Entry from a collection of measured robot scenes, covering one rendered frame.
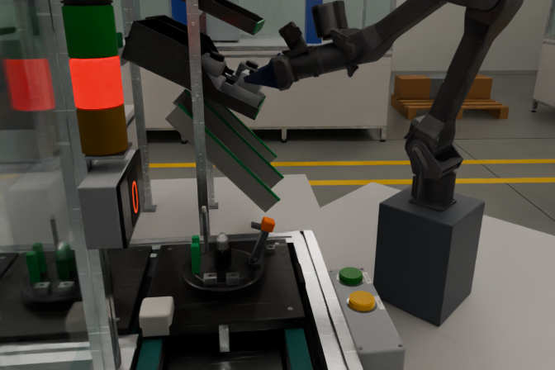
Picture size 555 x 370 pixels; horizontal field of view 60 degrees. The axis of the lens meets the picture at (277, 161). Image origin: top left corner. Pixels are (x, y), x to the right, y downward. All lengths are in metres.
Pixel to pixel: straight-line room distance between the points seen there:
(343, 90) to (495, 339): 3.96
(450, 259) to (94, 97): 0.63
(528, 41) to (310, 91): 6.47
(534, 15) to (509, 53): 0.78
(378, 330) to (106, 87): 0.50
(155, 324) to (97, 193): 0.29
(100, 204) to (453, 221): 0.57
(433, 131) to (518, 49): 9.60
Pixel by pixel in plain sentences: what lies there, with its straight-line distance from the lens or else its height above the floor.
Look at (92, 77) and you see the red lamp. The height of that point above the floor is 1.34.
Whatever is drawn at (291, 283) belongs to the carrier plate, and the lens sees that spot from 0.82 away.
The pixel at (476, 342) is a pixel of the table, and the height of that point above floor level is 0.86.
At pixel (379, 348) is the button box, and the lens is 0.72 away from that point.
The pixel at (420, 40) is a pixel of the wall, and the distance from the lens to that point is 9.68.
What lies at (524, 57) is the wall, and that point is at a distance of 10.52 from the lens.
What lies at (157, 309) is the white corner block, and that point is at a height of 0.99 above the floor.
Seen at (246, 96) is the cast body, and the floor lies 1.22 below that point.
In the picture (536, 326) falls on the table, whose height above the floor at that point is 0.86.
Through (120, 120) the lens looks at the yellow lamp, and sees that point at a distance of 0.53.
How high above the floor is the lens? 1.42
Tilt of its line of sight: 19 degrees down
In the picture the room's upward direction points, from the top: straight up
